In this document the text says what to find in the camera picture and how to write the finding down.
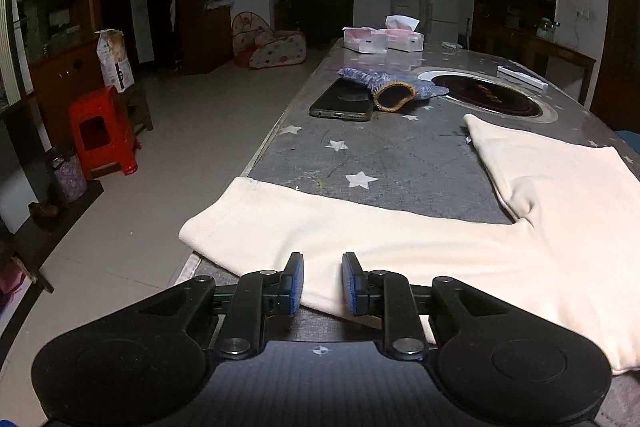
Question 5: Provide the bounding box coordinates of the black smartphone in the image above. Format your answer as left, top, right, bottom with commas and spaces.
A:
308, 78, 374, 122

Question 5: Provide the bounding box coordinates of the polka dot play tent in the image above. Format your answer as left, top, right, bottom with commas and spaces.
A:
232, 12, 307, 69

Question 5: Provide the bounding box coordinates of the pink tissue box with tissue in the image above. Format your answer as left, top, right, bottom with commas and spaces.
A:
382, 15, 424, 53

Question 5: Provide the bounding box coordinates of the dark wooden display cabinet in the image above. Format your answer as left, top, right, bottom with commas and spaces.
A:
2, 0, 103, 145

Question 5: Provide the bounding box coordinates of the blue knit work glove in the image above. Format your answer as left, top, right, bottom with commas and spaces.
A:
338, 67, 449, 113

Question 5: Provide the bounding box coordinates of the round black induction cooktop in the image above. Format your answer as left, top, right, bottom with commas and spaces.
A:
414, 67, 558, 124

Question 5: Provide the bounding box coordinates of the cream white sweatshirt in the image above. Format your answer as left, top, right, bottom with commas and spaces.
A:
179, 115, 639, 374

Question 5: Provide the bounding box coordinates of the dark wooden side table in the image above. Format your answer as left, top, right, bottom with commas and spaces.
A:
524, 37, 596, 106

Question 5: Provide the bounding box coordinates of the pink tissue box left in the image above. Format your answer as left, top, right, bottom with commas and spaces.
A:
343, 27, 388, 54

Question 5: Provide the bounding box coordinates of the white remote control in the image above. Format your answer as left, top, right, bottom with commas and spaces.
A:
497, 65, 548, 92

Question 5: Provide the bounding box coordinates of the red plastic stool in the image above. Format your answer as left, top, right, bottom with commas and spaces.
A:
68, 87, 140, 180

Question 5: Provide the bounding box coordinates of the white refrigerator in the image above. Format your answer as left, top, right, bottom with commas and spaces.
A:
425, 0, 459, 44

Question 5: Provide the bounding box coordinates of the white paper bag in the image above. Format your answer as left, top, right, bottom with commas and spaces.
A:
96, 29, 134, 93

